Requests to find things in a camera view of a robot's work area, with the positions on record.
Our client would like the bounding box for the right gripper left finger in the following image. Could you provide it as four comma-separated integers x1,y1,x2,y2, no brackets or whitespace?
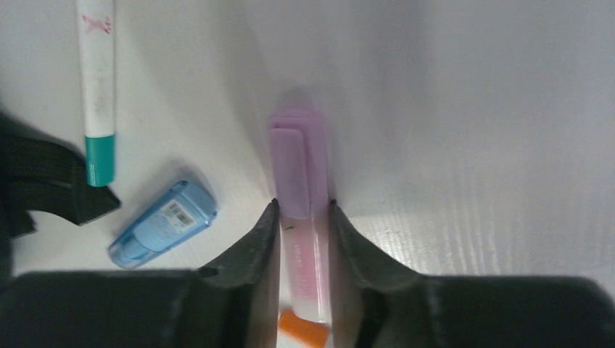
1,200,280,347

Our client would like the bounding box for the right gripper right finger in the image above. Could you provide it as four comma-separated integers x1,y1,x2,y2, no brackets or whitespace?
329,202,614,347

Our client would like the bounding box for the pink highlighter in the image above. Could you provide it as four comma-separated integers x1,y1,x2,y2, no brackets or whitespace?
268,107,331,323

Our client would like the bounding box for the black backpack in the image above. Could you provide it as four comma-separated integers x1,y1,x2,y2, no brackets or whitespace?
1,113,121,282

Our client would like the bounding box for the green capped white marker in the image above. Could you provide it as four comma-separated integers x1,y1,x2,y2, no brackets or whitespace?
75,1,116,187

